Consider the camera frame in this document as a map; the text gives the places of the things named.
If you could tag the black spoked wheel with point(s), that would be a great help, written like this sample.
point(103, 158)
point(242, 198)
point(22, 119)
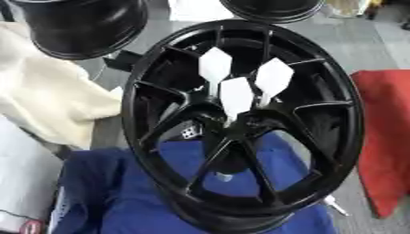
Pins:
point(160, 122)

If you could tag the black wheel rim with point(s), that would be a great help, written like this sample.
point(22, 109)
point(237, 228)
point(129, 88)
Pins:
point(85, 27)
point(272, 10)

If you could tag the blue cloth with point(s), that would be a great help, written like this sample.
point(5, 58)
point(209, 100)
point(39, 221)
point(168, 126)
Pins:
point(122, 195)

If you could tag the cream cloth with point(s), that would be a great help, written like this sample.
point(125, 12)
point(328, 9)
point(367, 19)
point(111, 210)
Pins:
point(48, 88)

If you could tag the red cloth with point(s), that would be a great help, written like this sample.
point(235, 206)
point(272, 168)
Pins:
point(387, 131)

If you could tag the white cloth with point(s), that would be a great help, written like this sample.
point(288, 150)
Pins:
point(24, 179)

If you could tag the black wheel stand bracket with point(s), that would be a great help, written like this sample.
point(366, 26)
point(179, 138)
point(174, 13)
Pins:
point(122, 61)

